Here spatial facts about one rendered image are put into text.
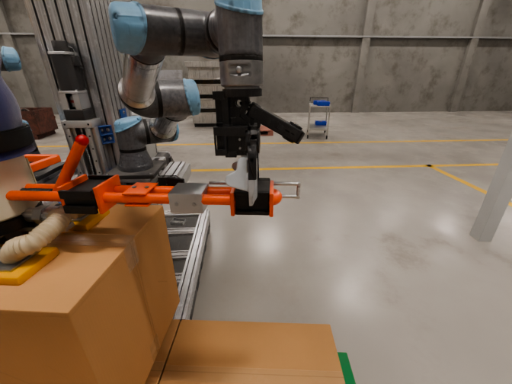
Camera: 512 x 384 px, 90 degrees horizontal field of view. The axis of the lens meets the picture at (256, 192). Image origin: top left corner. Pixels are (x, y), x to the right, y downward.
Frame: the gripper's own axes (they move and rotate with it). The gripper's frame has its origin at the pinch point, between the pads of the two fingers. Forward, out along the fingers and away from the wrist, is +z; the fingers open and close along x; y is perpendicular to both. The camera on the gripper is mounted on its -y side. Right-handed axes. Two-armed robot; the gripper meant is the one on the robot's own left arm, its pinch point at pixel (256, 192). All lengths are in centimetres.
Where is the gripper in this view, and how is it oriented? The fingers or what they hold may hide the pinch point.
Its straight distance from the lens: 53.4
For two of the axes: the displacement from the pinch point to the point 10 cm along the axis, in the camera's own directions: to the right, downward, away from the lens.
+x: -0.5, 3.8, -9.2
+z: 0.2, 9.2, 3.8
